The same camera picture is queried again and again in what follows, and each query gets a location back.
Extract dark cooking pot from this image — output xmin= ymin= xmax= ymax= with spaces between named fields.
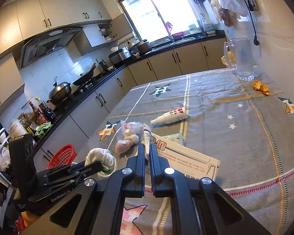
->
xmin=136 ymin=39 xmax=152 ymax=55

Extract white spray bottle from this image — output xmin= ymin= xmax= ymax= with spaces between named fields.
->
xmin=151 ymin=107 xmax=187 ymax=125

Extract red plastic basket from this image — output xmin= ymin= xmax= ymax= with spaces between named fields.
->
xmin=47 ymin=144 xmax=77 ymax=169

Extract green tissue pack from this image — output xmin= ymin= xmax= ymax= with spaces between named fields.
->
xmin=162 ymin=133 xmax=184 ymax=145

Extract silver rice cooker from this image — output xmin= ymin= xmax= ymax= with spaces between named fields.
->
xmin=108 ymin=47 xmax=132 ymax=65

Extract range hood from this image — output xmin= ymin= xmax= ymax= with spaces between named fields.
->
xmin=19 ymin=26 xmax=83 ymax=70

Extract black power cable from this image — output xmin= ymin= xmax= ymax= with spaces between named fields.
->
xmin=232 ymin=0 xmax=260 ymax=47

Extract black frying pan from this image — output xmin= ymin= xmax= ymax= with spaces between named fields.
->
xmin=73 ymin=63 xmax=96 ymax=87

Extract clear glass pitcher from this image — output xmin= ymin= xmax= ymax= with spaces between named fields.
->
xmin=224 ymin=38 xmax=255 ymax=81

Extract grey patterned tablecloth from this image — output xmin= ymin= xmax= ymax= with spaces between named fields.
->
xmin=76 ymin=69 xmax=294 ymax=234

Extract soy sauce bottle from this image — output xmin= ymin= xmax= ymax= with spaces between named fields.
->
xmin=35 ymin=98 xmax=57 ymax=124

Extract green cloth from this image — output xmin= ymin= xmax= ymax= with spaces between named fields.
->
xmin=35 ymin=122 xmax=51 ymax=137

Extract white cloth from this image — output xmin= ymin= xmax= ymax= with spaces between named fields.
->
xmin=85 ymin=148 xmax=117 ymax=179

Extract white medicine box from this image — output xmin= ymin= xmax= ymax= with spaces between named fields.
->
xmin=143 ymin=124 xmax=220 ymax=180

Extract knotted clear plastic bag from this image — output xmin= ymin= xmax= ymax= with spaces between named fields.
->
xmin=115 ymin=120 xmax=143 ymax=154

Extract lidded steel wok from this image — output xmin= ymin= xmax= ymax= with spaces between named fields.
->
xmin=47 ymin=77 xmax=72 ymax=106

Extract orange peel pieces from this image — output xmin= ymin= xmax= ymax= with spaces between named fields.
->
xmin=252 ymin=81 xmax=270 ymax=96

